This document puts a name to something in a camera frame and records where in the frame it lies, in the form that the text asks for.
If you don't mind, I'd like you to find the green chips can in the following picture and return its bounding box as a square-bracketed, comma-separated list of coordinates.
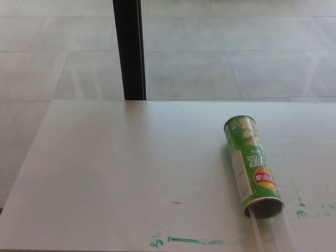
[223, 114, 285, 219]

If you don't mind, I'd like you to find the black vertical post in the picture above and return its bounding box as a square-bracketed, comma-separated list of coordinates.
[112, 0, 147, 101]

